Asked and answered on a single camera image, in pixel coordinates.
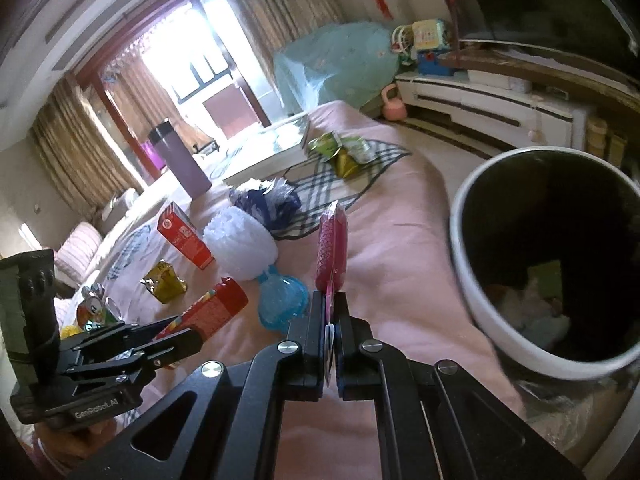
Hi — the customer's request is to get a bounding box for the beige window curtain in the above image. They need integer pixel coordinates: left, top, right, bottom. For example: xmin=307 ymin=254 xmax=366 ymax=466
xmin=227 ymin=0 xmax=344 ymax=84
xmin=29 ymin=73 xmax=145 ymax=218

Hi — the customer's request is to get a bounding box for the white foam fruit net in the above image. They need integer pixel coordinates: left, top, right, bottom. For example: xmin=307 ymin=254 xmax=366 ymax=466
xmin=203 ymin=206 xmax=279 ymax=282

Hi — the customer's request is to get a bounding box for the blue white crumpled bag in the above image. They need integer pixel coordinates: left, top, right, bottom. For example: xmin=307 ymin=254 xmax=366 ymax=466
xmin=229 ymin=177 xmax=302 ymax=232

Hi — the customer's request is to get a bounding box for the purple thermos bottle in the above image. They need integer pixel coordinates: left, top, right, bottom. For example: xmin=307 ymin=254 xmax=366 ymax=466
xmin=149 ymin=119 xmax=212 ymax=200

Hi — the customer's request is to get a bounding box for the crushed red soda can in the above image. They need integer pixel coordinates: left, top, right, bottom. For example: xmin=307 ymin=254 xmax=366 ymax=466
xmin=76 ymin=283 xmax=122 ymax=330

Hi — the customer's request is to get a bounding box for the person's left hand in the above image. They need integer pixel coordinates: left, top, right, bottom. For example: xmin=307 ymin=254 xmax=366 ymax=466
xmin=27 ymin=418 xmax=119 ymax=479

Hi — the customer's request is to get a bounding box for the red cardboard box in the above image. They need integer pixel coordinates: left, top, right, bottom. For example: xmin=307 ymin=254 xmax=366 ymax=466
xmin=157 ymin=203 xmax=214 ymax=270

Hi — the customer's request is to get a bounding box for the white round trash bin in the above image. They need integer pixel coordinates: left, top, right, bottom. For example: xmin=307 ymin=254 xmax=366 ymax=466
xmin=449 ymin=146 xmax=639 ymax=382

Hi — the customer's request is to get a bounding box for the colourful toy stack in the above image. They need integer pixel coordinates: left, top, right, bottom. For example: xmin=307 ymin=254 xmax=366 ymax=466
xmin=390 ymin=18 xmax=454 ymax=76

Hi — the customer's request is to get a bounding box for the gold foil wrapper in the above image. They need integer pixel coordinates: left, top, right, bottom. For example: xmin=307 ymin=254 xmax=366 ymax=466
xmin=140 ymin=259 xmax=188 ymax=304

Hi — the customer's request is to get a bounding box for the black flat television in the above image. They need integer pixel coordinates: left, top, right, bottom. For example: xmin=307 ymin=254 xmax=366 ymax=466
xmin=457 ymin=0 xmax=639 ymax=79

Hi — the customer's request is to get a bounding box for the red candy tube package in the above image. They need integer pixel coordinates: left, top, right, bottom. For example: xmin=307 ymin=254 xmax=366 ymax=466
xmin=155 ymin=276 xmax=248 ymax=342

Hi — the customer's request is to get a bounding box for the beige window curtain right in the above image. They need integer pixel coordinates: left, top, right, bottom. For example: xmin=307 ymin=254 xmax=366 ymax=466
xmin=227 ymin=0 xmax=344 ymax=84

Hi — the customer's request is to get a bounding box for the pink plastic hair brush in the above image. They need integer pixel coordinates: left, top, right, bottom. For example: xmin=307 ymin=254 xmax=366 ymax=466
xmin=316 ymin=200 xmax=347 ymax=384

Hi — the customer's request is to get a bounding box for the pink kettlebell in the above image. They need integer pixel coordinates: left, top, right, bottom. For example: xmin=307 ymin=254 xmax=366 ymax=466
xmin=381 ymin=84 xmax=408 ymax=122

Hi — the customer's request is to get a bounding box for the beige window curtain left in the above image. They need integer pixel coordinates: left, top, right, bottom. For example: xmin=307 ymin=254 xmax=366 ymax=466
xmin=29 ymin=73 xmax=145 ymax=218

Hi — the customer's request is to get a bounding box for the plaid cloth mat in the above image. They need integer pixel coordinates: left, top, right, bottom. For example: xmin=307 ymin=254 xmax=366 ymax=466
xmin=272 ymin=140 xmax=411 ymax=240

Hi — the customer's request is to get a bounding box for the white TV cabinet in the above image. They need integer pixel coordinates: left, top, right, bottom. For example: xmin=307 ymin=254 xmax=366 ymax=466
xmin=395 ymin=73 xmax=590 ymax=150

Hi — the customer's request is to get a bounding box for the blue plastic hair brush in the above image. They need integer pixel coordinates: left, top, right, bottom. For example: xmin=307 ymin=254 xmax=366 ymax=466
xmin=257 ymin=264 xmax=309 ymax=334

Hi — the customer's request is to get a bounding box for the yellow plastic ring toy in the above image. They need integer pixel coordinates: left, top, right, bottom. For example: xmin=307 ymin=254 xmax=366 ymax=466
xmin=60 ymin=324 xmax=84 ymax=340

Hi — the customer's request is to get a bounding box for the green snack wrapper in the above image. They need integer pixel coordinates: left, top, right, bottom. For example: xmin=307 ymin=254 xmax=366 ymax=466
xmin=308 ymin=131 xmax=378 ymax=180

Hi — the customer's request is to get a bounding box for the stack of books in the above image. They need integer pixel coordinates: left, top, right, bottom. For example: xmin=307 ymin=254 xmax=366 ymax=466
xmin=221 ymin=113 xmax=310 ymax=186

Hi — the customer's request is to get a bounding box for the pink bed sheet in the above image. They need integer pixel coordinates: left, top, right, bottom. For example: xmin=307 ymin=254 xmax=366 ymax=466
xmin=96 ymin=101 xmax=525 ymax=479

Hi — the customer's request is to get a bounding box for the pink striped sofa cushion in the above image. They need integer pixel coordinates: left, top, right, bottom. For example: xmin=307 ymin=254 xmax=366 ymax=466
xmin=54 ymin=221 xmax=103 ymax=285

